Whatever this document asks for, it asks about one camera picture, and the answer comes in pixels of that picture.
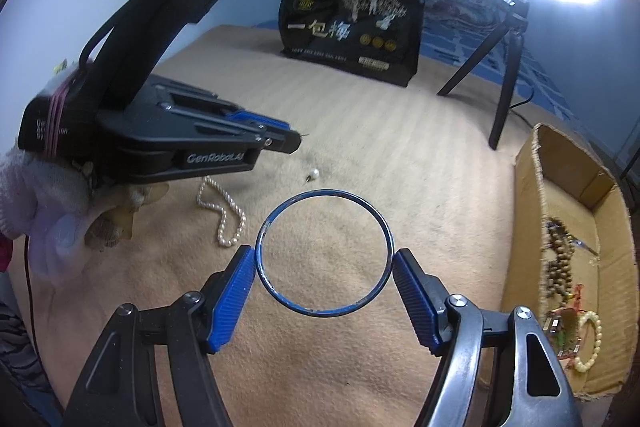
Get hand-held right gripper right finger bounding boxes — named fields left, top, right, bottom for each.
left=392, top=249, right=583, bottom=427

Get black tripod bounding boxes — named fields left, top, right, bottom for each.
left=436, top=0, right=532, bottom=152

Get striped dark clothing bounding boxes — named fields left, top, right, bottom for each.
left=0, top=302, right=57, bottom=414

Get brown wooden bead necklace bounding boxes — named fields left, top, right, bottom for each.
left=544, top=218, right=583, bottom=304

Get cream bead bracelet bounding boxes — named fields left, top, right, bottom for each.
left=572, top=311, right=604, bottom=374

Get person's left hand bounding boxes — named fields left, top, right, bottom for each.
left=0, top=147, right=171, bottom=280

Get black ring light cable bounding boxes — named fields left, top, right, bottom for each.
left=509, top=84, right=537, bottom=114

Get cardboard box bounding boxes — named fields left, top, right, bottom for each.
left=500, top=122, right=635, bottom=399

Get white pearl necklace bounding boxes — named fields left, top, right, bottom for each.
left=196, top=176, right=247, bottom=249

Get black printed snack bag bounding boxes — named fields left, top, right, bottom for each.
left=278, top=0, right=427, bottom=88

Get green jade pendant red cord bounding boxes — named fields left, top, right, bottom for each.
left=559, top=283, right=587, bottom=358

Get tan blanket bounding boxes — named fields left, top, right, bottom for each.
left=10, top=23, right=551, bottom=427

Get dark thin bangle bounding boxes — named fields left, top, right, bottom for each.
left=254, top=189, right=394, bottom=319

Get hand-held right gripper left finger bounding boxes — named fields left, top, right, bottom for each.
left=62, top=244, right=258, bottom=427

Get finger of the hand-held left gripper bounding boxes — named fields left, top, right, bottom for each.
left=220, top=108, right=292, bottom=132
left=252, top=128, right=302, bottom=156

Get thin black cable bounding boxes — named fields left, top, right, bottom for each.
left=21, top=234, right=40, bottom=338

